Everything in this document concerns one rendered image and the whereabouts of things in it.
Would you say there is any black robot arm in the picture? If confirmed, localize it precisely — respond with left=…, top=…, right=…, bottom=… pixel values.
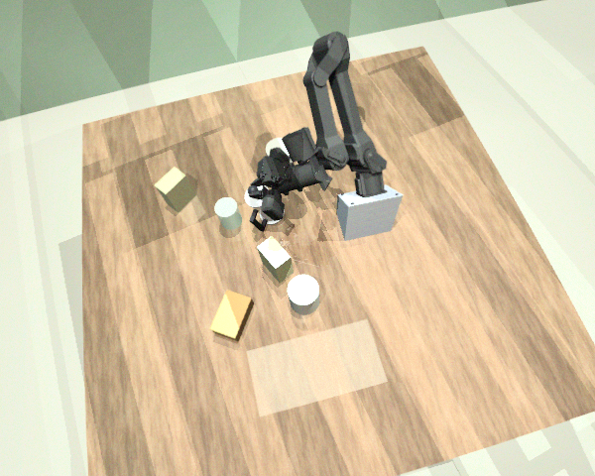
left=256, top=31, right=388, bottom=197

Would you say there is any white cylinder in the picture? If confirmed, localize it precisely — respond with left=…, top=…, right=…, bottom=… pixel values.
left=266, top=138, right=295, bottom=164
left=288, top=275, right=319, bottom=315

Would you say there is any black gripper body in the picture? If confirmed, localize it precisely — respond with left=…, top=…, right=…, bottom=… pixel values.
left=261, top=147, right=303, bottom=221

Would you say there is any pale yellow rectangular block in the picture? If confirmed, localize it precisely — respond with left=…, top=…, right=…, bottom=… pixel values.
left=210, top=291, right=254, bottom=341

